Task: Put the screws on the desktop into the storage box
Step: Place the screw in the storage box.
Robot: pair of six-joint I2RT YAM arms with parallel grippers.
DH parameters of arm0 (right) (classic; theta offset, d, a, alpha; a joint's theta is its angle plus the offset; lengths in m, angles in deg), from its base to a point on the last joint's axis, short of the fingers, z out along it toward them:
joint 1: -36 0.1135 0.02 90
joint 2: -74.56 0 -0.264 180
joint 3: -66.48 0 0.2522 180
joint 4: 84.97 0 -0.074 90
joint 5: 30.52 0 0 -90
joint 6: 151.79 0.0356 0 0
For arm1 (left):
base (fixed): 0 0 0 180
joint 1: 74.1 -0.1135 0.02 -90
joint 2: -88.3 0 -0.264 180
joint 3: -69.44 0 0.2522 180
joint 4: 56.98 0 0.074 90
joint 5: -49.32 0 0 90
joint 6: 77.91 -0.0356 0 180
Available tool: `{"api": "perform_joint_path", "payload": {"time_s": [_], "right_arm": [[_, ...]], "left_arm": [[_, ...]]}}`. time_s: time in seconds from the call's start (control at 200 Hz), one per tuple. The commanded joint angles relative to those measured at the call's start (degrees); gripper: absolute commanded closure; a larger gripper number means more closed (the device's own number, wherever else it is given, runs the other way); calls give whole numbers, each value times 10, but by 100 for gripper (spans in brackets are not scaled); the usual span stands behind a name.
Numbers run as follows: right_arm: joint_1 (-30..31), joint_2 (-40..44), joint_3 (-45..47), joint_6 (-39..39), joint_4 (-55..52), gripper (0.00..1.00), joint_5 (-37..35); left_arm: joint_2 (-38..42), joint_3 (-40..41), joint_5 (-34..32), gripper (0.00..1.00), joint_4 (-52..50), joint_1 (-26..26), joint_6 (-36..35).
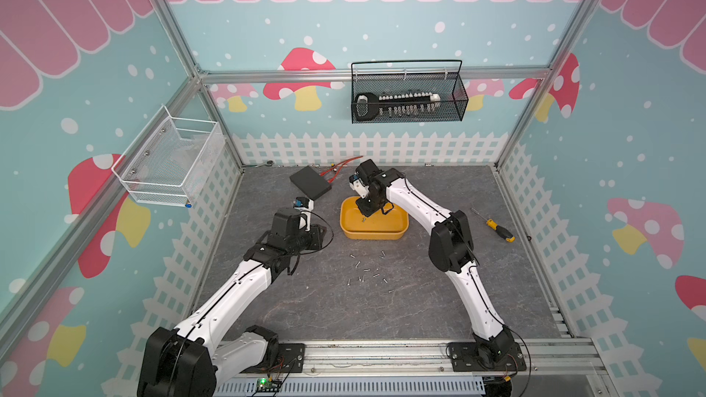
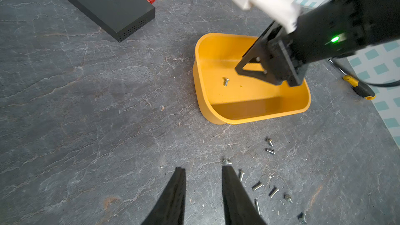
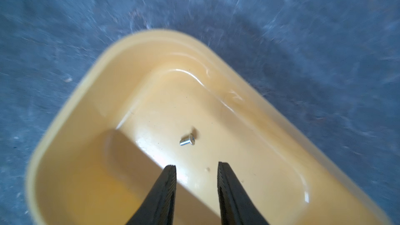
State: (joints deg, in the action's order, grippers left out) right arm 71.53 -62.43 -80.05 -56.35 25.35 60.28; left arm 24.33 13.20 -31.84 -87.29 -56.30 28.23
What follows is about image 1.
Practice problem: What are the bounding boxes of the yellow plastic storage box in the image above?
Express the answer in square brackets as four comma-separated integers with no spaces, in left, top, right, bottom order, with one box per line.
[339,197,410,241]

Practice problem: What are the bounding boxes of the black flat box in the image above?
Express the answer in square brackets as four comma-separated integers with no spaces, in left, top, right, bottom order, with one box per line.
[290,167,332,201]

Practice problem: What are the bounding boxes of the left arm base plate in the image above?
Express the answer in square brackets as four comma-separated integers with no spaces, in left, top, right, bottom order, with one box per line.
[243,344,306,374]

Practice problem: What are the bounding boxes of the yellow black screwdriver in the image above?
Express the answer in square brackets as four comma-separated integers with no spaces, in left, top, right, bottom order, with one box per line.
[471,208,516,243]

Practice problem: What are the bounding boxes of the green circuit board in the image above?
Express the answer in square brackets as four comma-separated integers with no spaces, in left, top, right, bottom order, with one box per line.
[256,378,282,394]

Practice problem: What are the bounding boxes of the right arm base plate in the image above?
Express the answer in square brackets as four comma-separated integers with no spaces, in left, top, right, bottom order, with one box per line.
[446,342,528,375]

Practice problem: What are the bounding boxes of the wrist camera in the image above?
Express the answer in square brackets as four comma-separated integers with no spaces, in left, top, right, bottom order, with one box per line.
[293,196,314,232]
[349,174,369,199]

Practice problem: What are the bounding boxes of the red handled pliers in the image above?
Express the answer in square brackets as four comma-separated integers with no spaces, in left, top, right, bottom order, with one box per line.
[319,155,362,184]

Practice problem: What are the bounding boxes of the socket wrench set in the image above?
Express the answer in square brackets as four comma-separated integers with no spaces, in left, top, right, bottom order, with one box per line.
[351,92,441,122]

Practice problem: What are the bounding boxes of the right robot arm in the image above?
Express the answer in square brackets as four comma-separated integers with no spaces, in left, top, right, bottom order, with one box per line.
[349,160,521,371]

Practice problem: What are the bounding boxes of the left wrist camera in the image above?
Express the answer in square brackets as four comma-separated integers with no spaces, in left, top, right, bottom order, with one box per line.
[293,196,314,232]

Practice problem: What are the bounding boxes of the white wire basket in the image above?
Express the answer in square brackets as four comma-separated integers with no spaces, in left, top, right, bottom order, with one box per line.
[112,107,225,209]

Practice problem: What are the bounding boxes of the black wire mesh basket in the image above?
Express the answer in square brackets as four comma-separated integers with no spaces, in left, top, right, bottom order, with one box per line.
[350,60,469,123]

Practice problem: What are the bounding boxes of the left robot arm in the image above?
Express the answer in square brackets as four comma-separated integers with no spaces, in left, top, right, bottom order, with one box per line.
[137,197,330,396]

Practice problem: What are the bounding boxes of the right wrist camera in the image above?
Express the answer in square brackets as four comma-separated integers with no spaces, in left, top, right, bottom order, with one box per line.
[349,174,369,199]

